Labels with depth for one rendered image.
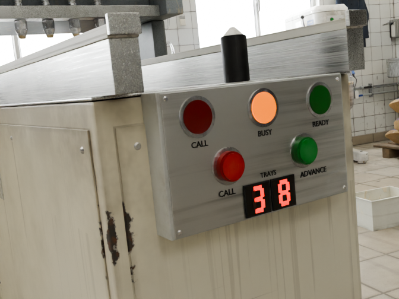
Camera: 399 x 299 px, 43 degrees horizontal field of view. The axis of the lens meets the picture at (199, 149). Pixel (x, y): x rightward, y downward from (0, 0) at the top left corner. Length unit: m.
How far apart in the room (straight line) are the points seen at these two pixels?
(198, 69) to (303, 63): 0.25
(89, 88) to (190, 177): 0.13
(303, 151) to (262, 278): 0.15
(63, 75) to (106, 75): 0.12
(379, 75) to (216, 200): 5.59
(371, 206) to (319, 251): 2.13
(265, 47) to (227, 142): 0.25
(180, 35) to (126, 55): 4.35
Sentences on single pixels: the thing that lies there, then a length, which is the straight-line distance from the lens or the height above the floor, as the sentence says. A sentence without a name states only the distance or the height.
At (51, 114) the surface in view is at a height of 0.83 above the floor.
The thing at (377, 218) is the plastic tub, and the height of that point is 0.07.
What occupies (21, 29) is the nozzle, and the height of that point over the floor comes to 1.00.
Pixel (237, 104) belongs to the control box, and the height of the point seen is 0.82.
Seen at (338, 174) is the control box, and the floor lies 0.72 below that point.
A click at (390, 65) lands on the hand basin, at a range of 5.77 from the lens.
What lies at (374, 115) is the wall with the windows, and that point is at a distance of 6.01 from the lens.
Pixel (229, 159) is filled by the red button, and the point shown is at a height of 0.77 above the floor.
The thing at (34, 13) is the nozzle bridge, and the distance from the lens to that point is 1.22.
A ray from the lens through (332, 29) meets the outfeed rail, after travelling 0.63.
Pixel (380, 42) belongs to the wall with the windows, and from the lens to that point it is 6.09.
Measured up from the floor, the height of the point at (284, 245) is 0.65.
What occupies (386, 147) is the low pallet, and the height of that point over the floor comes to 0.10.
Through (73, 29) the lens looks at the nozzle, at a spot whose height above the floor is 0.99.
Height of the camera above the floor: 0.84
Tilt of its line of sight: 7 degrees down
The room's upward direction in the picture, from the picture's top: 6 degrees counter-clockwise
